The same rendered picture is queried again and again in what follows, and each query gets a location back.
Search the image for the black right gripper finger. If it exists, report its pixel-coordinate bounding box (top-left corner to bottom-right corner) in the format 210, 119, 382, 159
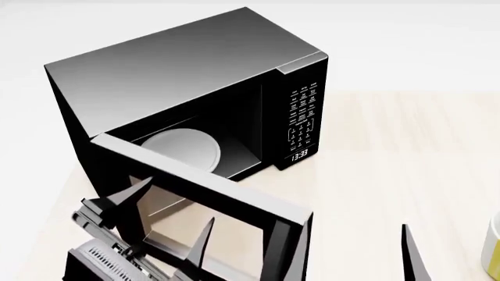
402, 223, 433, 281

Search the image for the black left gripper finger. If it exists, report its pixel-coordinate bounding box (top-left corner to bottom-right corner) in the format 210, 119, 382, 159
80, 176, 155, 229
185, 216, 216, 272

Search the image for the black microwave door with window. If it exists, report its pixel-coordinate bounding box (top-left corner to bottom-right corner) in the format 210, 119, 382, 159
90, 131, 314, 281

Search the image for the black microwave oven body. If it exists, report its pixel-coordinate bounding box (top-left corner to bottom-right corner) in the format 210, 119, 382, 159
44, 5, 330, 194

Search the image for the black microwave control panel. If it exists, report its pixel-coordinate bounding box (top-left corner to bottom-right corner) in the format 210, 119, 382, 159
276, 54, 330, 172

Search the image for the white round turntable plate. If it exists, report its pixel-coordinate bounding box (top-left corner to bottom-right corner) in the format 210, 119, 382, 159
139, 128, 222, 174

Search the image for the white and yellow cup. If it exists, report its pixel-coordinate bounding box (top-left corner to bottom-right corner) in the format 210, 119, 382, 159
480, 211, 500, 278

